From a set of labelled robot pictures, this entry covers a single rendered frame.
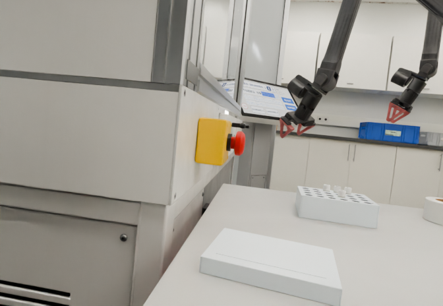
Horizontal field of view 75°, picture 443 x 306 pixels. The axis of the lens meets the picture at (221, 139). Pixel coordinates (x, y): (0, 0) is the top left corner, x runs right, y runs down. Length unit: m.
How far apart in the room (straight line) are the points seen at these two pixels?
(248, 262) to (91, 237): 0.22
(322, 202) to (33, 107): 0.45
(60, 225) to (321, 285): 0.32
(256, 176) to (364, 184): 2.36
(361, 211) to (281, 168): 3.28
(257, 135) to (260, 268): 1.48
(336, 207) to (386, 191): 3.53
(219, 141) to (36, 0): 0.30
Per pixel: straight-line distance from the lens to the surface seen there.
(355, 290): 0.33
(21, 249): 0.50
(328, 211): 0.53
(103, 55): 0.40
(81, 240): 0.44
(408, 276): 0.40
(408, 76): 1.50
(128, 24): 0.39
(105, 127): 0.38
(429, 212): 0.69
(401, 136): 4.18
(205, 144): 0.45
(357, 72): 4.28
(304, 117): 1.11
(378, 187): 4.02
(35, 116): 0.44
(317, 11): 4.80
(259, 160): 1.78
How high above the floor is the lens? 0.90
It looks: 3 degrees down
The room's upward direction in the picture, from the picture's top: 6 degrees clockwise
